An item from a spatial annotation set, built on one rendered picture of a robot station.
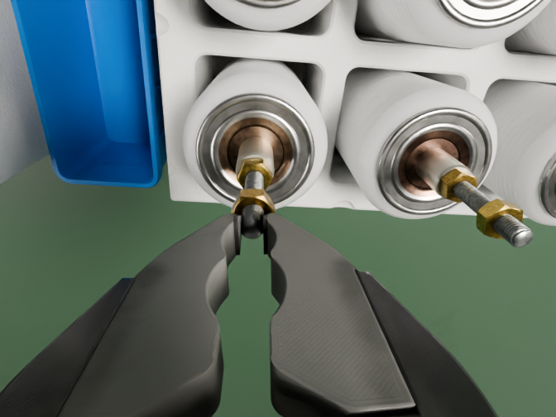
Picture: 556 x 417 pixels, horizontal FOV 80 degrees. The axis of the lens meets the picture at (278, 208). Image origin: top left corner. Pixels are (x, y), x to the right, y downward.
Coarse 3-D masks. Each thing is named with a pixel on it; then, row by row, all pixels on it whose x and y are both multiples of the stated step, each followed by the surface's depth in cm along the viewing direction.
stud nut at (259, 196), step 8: (240, 192) 15; (248, 192) 15; (256, 192) 15; (264, 192) 15; (240, 200) 14; (248, 200) 14; (256, 200) 14; (264, 200) 14; (232, 208) 15; (240, 208) 14; (264, 208) 15; (272, 208) 15
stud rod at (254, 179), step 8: (248, 176) 17; (256, 176) 17; (248, 184) 16; (256, 184) 16; (248, 208) 14; (256, 208) 14; (248, 216) 14; (256, 216) 14; (248, 224) 13; (256, 224) 13; (248, 232) 14; (256, 232) 14
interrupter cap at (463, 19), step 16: (448, 0) 18; (464, 0) 18; (480, 0) 18; (496, 0) 18; (512, 0) 18; (528, 0) 18; (448, 16) 18; (464, 16) 18; (480, 16) 18; (496, 16) 18; (512, 16) 18
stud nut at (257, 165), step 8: (248, 160) 18; (256, 160) 18; (240, 168) 18; (248, 168) 18; (256, 168) 18; (264, 168) 18; (240, 176) 18; (264, 176) 18; (272, 176) 18; (240, 184) 18; (264, 184) 18
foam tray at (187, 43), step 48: (192, 0) 24; (336, 0) 24; (192, 48) 25; (240, 48) 25; (288, 48) 25; (336, 48) 25; (384, 48) 25; (432, 48) 26; (480, 48) 26; (192, 96) 26; (336, 96) 27; (480, 96) 27; (192, 192) 30; (336, 192) 31
